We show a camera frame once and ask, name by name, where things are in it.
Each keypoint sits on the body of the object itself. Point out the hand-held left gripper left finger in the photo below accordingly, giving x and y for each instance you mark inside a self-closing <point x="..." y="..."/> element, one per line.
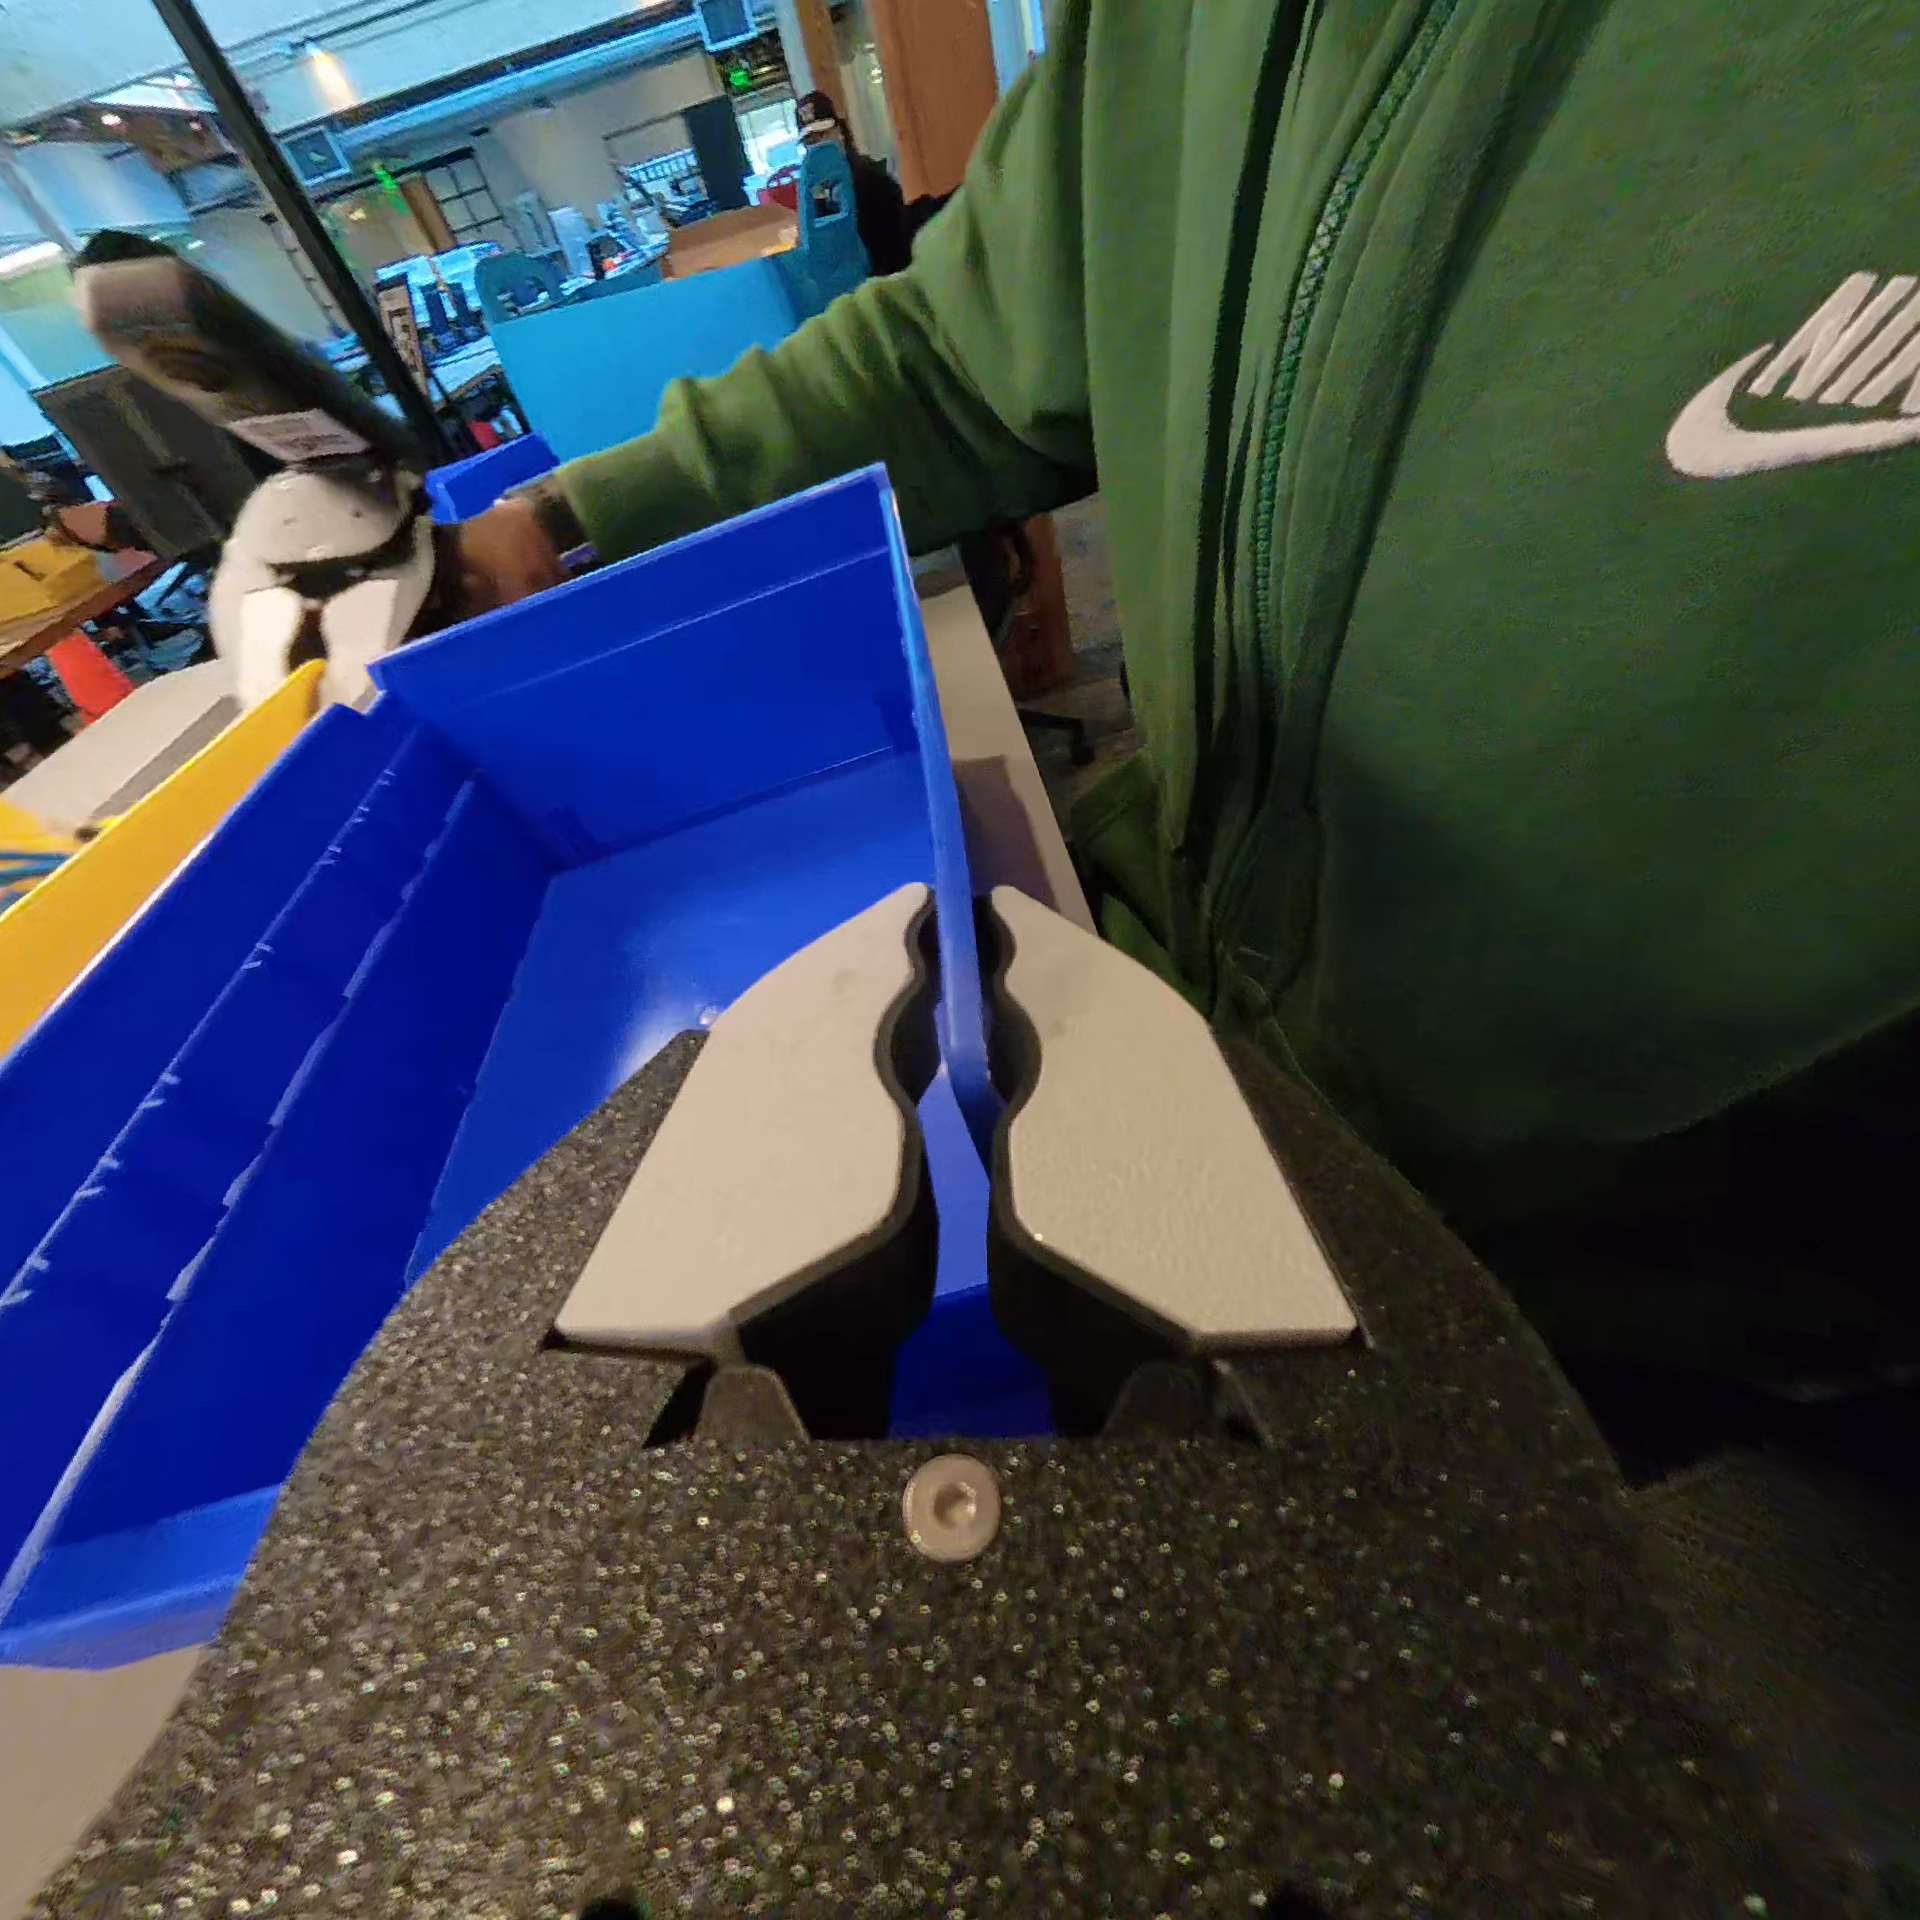
<point x="751" y="1155"/>

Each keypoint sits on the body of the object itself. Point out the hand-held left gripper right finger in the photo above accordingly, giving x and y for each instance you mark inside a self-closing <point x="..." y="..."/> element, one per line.
<point x="1155" y="1173"/>

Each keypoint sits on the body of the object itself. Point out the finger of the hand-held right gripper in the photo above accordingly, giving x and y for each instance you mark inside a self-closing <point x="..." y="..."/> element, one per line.
<point x="384" y="619"/>
<point x="271" y="646"/>

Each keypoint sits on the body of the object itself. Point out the blue plastic bin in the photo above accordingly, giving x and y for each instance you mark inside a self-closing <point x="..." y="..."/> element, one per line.
<point x="485" y="478"/>
<point x="301" y="1202"/>

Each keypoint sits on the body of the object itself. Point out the person's right forearm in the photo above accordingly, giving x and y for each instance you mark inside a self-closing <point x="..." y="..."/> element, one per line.
<point x="780" y="438"/>

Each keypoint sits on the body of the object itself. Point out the black slanted pole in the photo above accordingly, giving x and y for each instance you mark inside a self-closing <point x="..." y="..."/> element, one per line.
<point x="257" y="135"/>

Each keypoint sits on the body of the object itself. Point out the yellow plastic bin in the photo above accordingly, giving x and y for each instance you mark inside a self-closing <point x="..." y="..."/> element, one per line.
<point x="120" y="888"/>

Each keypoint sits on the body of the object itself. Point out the blue panel cart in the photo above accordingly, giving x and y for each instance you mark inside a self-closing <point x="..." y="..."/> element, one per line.
<point x="644" y="360"/>

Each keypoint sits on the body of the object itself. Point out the cardboard box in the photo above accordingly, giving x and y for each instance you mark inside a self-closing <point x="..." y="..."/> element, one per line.
<point x="728" y="242"/>

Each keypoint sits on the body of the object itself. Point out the wooden column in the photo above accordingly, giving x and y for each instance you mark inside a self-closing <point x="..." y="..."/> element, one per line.
<point x="938" y="89"/>

